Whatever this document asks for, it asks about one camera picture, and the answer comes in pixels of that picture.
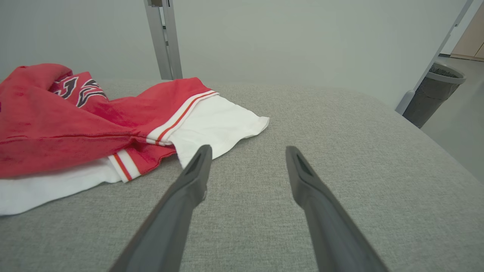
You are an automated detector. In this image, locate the red jersey with white trim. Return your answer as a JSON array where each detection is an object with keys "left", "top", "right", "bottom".
[{"left": 0, "top": 63, "right": 270, "bottom": 216}]

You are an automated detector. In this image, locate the dark grey waste bin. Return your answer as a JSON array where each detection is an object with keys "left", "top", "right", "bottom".
[{"left": 403, "top": 62, "right": 467, "bottom": 129}]

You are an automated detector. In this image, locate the beige wooden cabinet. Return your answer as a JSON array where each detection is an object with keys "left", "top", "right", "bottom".
[{"left": 450, "top": 2, "right": 484, "bottom": 62}]

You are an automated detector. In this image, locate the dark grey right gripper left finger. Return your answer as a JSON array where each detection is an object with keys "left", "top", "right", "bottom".
[{"left": 110, "top": 145, "right": 213, "bottom": 272}]

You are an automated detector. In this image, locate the grey double partition post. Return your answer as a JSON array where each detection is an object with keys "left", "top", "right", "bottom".
[{"left": 144, "top": 0, "right": 183, "bottom": 80}]

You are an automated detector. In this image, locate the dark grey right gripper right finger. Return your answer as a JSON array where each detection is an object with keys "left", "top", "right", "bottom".
[{"left": 286, "top": 146, "right": 389, "bottom": 272}]

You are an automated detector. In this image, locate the thin grey partition post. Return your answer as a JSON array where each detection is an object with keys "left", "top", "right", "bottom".
[{"left": 395, "top": 0, "right": 474, "bottom": 115}]

